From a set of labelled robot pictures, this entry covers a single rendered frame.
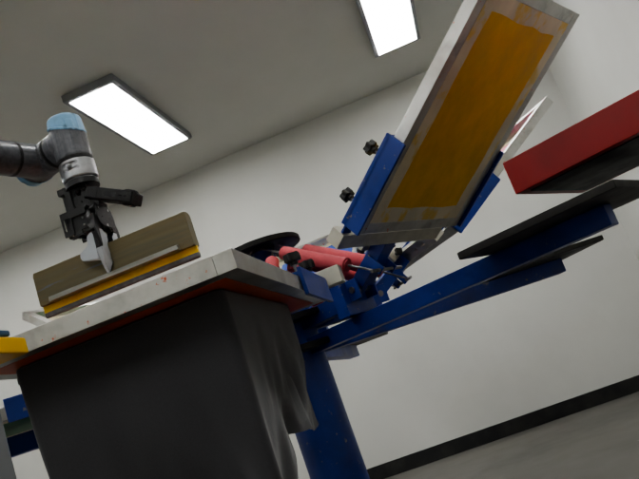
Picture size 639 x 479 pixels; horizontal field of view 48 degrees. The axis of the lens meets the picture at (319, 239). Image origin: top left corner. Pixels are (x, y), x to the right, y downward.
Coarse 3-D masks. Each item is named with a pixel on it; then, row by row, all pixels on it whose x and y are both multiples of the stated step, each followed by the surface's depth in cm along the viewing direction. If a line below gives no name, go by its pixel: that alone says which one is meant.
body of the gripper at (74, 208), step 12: (72, 180) 150; (84, 180) 150; (96, 180) 152; (60, 192) 152; (72, 192) 152; (84, 192) 151; (72, 204) 151; (84, 204) 148; (96, 204) 149; (60, 216) 149; (72, 216) 149; (84, 216) 149; (96, 216) 147; (108, 216) 152; (72, 228) 148; (84, 228) 148; (108, 228) 151; (84, 240) 155
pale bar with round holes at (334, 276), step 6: (336, 264) 204; (324, 270) 205; (330, 270) 204; (336, 270) 204; (324, 276) 204; (330, 276) 204; (336, 276) 204; (342, 276) 206; (330, 282) 204; (336, 282) 203; (342, 282) 207
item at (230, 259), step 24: (192, 264) 126; (216, 264) 125; (240, 264) 126; (264, 264) 144; (144, 288) 127; (168, 288) 126; (192, 288) 127; (264, 288) 151; (288, 288) 161; (72, 312) 129; (96, 312) 128; (120, 312) 127; (24, 336) 131; (48, 336) 130; (72, 336) 131
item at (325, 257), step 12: (252, 252) 268; (276, 252) 262; (288, 252) 255; (300, 252) 252; (312, 252) 250; (324, 252) 261; (336, 252) 258; (348, 252) 256; (276, 264) 251; (288, 264) 289; (324, 264) 245; (348, 264) 241; (348, 276) 287; (396, 276) 281
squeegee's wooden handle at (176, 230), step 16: (160, 224) 146; (176, 224) 145; (192, 224) 148; (112, 240) 148; (128, 240) 147; (144, 240) 146; (160, 240) 146; (176, 240) 145; (192, 240) 144; (112, 256) 148; (128, 256) 147; (144, 256) 146; (48, 272) 150; (64, 272) 149; (80, 272) 149; (96, 272) 148; (48, 288) 150; (64, 288) 149; (48, 304) 150
